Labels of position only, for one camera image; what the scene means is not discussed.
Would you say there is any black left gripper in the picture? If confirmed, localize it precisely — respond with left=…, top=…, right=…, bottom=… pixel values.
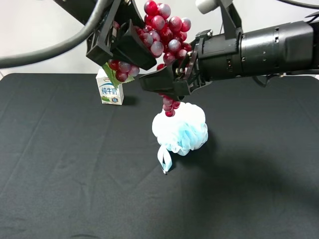
left=55, top=0, right=157, bottom=70

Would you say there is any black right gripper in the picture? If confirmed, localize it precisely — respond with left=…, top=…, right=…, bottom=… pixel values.
left=139, top=27, right=243, bottom=101

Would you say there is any red artificial grape bunch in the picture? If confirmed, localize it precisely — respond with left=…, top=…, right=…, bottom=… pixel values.
left=101, top=0, right=193, bottom=118

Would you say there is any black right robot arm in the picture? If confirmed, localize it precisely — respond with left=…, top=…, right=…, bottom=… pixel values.
left=140, top=13, right=319, bottom=101

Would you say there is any white blue milk carton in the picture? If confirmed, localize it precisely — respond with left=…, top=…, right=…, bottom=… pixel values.
left=96, top=68, right=124, bottom=105

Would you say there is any light blue mesh bath loofah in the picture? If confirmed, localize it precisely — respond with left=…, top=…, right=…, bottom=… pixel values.
left=152, top=103, right=208, bottom=174

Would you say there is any black tablecloth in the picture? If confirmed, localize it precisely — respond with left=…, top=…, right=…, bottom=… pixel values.
left=0, top=74, right=319, bottom=239

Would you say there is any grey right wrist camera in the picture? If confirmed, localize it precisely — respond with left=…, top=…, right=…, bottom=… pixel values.
left=195, top=0, right=244, bottom=40

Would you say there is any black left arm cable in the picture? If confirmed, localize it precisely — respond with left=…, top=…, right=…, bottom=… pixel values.
left=0, top=0, right=115, bottom=69

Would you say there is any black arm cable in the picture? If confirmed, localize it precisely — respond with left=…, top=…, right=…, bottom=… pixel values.
left=0, top=0, right=115, bottom=69
left=275, top=0, right=319, bottom=10

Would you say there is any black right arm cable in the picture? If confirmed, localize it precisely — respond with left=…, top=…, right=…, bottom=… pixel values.
left=275, top=0, right=319, bottom=10

